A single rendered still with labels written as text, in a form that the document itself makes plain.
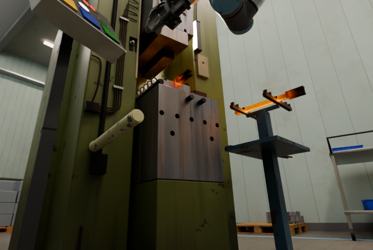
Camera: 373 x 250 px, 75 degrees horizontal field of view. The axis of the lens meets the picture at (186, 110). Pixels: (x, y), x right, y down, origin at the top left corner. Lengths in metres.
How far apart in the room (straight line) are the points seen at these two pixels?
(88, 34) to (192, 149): 0.66
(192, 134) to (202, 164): 0.15
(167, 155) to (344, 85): 4.24
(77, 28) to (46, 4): 0.12
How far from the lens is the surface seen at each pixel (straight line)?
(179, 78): 1.33
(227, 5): 0.84
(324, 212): 4.70
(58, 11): 0.93
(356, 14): 5.64
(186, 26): 1.61
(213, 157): 1.24
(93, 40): 1.00
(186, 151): 1.14
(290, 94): 1.45
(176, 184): 1.09
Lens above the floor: 0.34
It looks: 23 degrees up
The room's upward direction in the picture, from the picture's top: 2 degrees counter-clockwise
